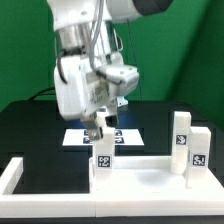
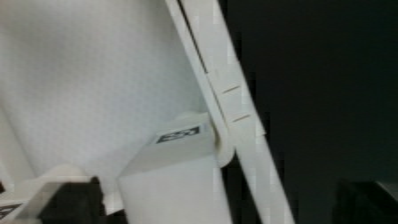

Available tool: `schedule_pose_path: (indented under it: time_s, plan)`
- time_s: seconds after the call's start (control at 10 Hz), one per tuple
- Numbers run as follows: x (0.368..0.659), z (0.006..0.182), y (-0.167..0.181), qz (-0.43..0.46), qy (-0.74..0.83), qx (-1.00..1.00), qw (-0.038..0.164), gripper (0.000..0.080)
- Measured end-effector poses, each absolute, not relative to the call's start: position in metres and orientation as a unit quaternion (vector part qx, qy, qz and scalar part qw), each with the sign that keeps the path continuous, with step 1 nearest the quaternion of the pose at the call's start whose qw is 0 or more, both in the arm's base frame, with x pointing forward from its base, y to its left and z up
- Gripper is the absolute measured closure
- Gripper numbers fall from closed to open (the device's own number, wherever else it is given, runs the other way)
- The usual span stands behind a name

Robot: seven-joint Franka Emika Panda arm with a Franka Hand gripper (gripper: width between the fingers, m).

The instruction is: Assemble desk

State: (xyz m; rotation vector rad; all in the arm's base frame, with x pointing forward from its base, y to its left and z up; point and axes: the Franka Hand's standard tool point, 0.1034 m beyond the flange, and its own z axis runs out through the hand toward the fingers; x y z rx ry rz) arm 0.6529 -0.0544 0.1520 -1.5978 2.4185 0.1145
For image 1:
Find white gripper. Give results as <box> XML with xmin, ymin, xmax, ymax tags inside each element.
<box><xmin>54</xmin><ymin>56</ymin><xmax>119</xmax><ymax>141</ymax></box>

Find black cables on table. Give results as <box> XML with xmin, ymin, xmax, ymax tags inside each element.
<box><xmin>27</xmin><ymin>86</ymin><xmax>57</xmax><ymax>102</ymax></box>

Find white desk tabletop tray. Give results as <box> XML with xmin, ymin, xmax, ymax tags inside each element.
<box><xmin>89</xmin><ymin>156</ymin><xmax>224</xmax><ymax>200</ymax></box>

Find white U-shaped fence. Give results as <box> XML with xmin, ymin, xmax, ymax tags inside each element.
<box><xmin>0</xmin><ymin>156</ymin><xmax>224</xmax><ymax>219</ymax></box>

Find white marker base plate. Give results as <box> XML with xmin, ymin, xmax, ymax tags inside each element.
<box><xmin>62</xmin><ymin>129</ymin><xmax>144</xmax><ymax>146</ymax></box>

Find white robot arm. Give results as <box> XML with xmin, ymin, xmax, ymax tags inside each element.
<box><xmin>46</xmin><ymin>0</ymin><xmax>173</xmax><ymax>141</ymax></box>

